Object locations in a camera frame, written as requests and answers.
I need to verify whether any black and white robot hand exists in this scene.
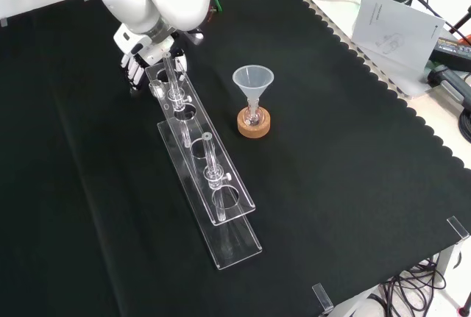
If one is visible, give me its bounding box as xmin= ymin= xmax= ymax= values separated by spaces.
xmin=112 ymin=24 xmax=189 ymax=93

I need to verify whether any translucent plastic funnel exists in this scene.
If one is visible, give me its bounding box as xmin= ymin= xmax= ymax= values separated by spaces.
xmin=232 ymin=65 xmax=275 ymax=112

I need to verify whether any clear acrylic funnel stand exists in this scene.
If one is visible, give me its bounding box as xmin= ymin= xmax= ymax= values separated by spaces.
xmin=144 ymin=51 xmax=263 ymax=271

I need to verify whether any clear round-bottom flask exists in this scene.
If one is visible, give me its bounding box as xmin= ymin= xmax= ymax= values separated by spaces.
xmin=245 ymin=105 xmax=263 ymax=129

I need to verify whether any pale board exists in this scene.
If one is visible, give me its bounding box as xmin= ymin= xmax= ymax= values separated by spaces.
xmin=307 ymin=0 xmax=442 ymax=98

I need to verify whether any black cloth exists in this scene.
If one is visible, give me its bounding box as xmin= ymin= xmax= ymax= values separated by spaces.
xmin=0 ymin=0 xmax=471 ymax=317

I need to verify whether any white paper booklet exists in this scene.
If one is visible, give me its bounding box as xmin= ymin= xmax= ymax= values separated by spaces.
xmin=351 ymin=0 xmax=446 ymax=71

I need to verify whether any green and black plug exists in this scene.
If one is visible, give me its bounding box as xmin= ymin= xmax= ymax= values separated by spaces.
xmin=426 ymin=62 xmax=471 ymax=112

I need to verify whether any clear acrylic cloth clamp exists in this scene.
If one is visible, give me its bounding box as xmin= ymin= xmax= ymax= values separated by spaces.
xmin=446 ymin=216 xmax=470 ymax=241
xmin=311 ymin=282 xmax=334 ymax=313

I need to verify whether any black power adapter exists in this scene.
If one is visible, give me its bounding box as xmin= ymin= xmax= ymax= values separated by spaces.
xmin=431 ymin=35 xmax=471 ymax=72

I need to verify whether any black tripod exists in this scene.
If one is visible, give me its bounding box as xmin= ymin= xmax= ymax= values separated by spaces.
xmin=449 ymin=3 xmax=471 ymax=37

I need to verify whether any cork ring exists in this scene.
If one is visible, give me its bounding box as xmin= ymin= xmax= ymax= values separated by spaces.
xmin=237 ymin=107 xmax=272 ymax=138

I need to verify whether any bundle of black cables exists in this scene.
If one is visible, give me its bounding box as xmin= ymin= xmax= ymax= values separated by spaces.
xmin=378 ymin=257 xmax=448 ymax=317

